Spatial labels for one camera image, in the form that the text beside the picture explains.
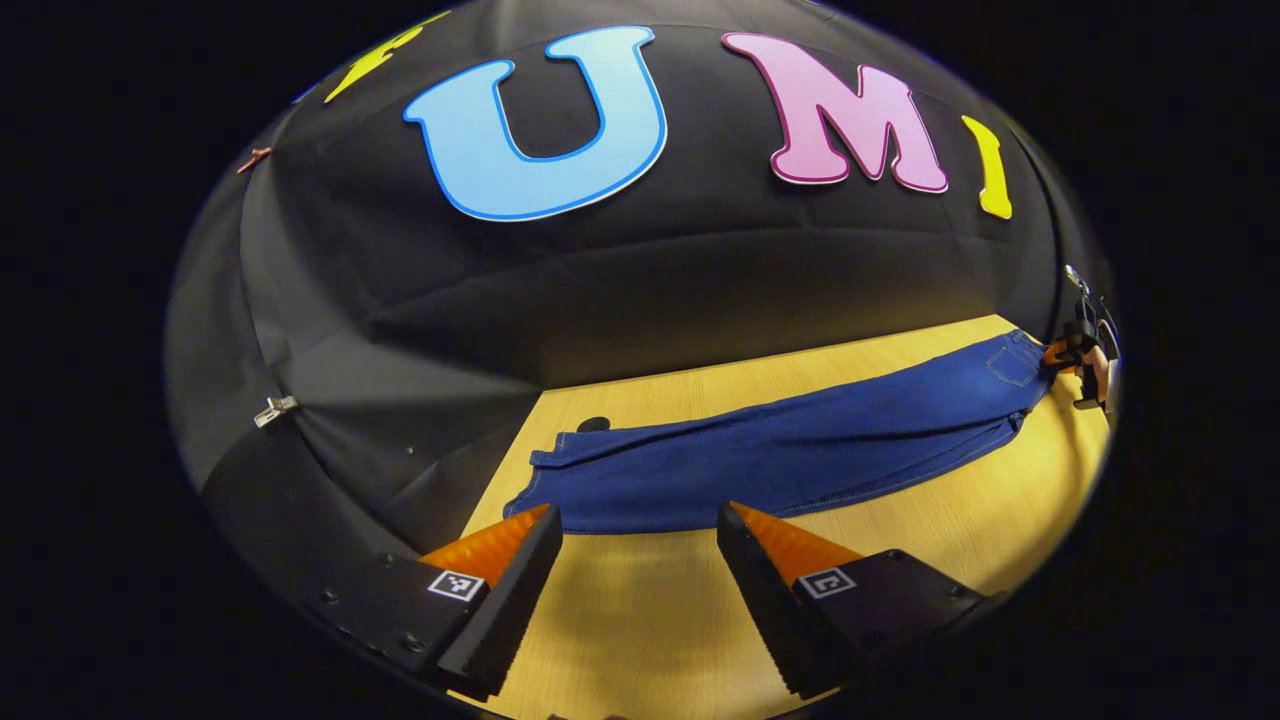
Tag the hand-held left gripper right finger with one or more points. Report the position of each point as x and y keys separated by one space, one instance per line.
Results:
x=765 y=610

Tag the blue denim jeans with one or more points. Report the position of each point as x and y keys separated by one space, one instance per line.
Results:
x=780 y=460

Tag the black backdrop cloth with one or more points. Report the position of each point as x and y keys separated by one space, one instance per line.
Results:
x=700 y=260

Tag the small red cloth clip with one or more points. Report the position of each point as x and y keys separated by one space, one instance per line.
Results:
x=254 y=159

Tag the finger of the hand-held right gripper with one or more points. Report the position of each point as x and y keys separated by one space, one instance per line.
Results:
x=1058 y=354

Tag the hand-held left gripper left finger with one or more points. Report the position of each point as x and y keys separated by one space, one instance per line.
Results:
x=510 y=610

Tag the small metal cloth clip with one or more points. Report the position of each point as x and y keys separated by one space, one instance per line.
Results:
x=275 y=410

